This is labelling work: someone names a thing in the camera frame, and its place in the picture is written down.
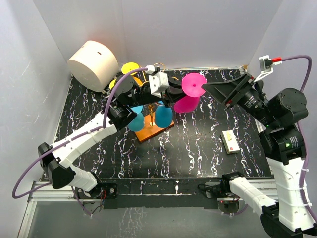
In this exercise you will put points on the blue wine glass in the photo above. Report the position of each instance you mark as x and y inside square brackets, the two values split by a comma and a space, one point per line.
[163, 115]
[137, 123]

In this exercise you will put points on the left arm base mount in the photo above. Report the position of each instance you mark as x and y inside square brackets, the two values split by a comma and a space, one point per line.
[104, 190]

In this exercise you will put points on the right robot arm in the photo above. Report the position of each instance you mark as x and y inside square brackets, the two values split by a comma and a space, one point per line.
[290, 215]

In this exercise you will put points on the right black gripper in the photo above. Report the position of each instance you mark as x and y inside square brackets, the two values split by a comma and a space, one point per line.
[227, 91]

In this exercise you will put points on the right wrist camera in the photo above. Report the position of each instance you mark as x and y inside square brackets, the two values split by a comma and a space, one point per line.
[266, 66]

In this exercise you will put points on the white cylindrical container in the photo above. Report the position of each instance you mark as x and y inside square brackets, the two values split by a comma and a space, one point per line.
[93, 65]

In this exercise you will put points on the aluminium table frame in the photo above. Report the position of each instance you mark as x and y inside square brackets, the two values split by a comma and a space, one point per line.
[157, 179]

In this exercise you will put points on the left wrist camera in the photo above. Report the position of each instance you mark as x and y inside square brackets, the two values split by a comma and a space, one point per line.
[158, 80]

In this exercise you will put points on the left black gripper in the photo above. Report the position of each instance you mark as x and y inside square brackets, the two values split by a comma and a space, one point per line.
[175, 92]

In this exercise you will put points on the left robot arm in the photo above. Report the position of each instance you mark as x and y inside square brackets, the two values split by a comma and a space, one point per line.
[57, 159]

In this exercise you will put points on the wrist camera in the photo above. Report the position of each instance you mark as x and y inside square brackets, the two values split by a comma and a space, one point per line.
[266, 66]
[158, 80]

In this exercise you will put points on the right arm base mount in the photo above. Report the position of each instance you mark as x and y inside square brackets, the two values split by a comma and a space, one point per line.
[215, 190]

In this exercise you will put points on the magenta wine glass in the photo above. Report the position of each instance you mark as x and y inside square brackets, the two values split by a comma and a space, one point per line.
[192, 87]

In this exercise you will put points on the small white box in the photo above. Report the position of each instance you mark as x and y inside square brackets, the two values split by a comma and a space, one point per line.
[230, 142]

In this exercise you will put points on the gold wire wine glass rack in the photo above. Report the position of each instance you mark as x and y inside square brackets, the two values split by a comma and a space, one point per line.
[150, 129]

